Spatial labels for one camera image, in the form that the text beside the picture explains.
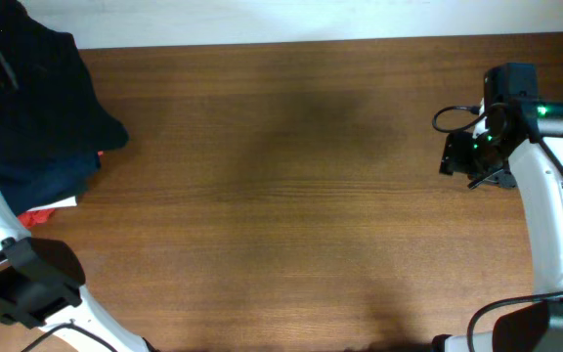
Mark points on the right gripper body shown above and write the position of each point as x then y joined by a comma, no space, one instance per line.
471,155

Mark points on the black shorts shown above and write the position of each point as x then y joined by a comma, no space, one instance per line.
48,106

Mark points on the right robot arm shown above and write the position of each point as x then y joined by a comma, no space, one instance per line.
533,322

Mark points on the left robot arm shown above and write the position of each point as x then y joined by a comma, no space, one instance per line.
43,286

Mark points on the white paper tag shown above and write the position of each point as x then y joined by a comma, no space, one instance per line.
63,203

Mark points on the navy blue folded garment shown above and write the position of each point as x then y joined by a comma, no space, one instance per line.
28,184

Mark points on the red cloth piece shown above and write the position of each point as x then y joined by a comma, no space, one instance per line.
31,219

